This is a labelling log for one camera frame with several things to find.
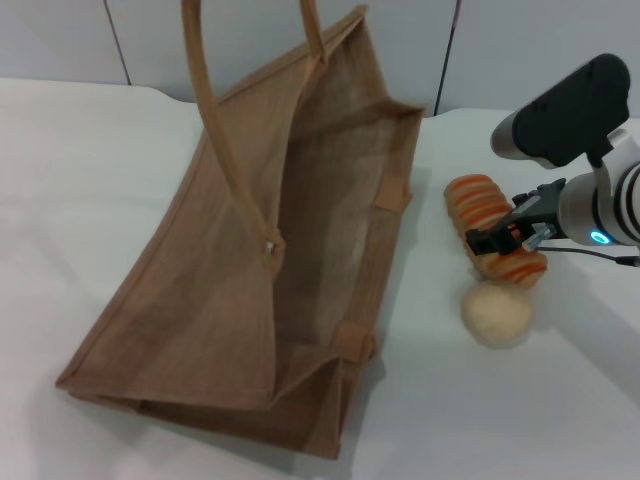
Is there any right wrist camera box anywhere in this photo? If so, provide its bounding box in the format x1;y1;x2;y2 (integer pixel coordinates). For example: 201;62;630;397
489;53;632;171

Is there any right arm cable with plug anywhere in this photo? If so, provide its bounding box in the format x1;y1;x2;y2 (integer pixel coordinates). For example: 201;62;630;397
524;224;640;267

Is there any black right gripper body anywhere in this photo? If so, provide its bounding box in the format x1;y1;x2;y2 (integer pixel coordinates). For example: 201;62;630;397
509;178;566;231

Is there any orange striped bread loaf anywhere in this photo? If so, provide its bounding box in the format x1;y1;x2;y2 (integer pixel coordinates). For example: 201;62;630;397
443;173;550;290

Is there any dark vertical wall strip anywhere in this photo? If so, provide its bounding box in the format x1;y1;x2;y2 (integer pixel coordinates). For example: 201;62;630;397
433;0;461;118

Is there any brown jute handbag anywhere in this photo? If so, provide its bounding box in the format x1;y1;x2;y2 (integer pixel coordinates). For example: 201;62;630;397
54;0;427;459

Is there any round egg yolk pastry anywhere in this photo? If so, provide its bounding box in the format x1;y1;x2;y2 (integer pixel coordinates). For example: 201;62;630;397
459;280;532;347

